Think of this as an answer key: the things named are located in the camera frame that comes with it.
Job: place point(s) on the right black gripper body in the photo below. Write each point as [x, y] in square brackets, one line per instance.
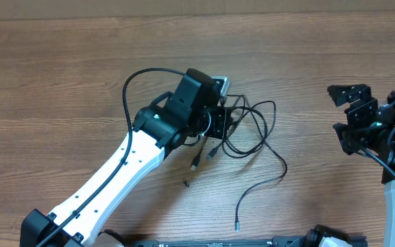
[369, 130]

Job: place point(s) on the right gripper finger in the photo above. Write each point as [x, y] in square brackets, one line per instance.
[341, 94]
[348, 138]

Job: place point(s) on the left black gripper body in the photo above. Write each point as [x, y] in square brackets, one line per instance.
[217, 121]

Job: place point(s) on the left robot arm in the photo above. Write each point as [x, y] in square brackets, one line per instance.
[194, 109]

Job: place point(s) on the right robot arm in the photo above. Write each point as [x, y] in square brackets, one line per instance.
[383, 153]

